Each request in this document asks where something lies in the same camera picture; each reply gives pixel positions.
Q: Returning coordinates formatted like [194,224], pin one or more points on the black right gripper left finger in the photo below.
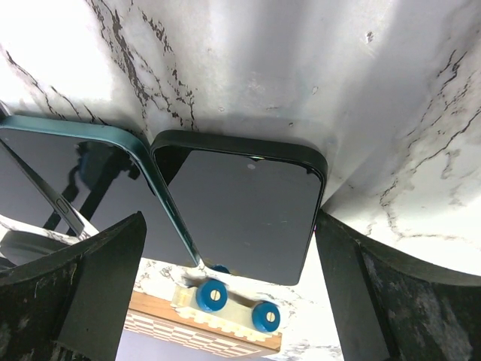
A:
[72,304]

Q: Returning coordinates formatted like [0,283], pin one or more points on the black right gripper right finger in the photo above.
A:
[389,305]

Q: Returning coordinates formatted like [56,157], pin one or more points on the toy car with blue wheels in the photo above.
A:
[209,301]

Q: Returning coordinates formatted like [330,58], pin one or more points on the black phone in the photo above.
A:
[117,178]
[39,167]
[248,204]

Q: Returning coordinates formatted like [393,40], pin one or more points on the wooden chessboard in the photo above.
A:
[155,318]

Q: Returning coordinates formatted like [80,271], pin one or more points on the black phone stand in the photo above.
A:
[19,248]

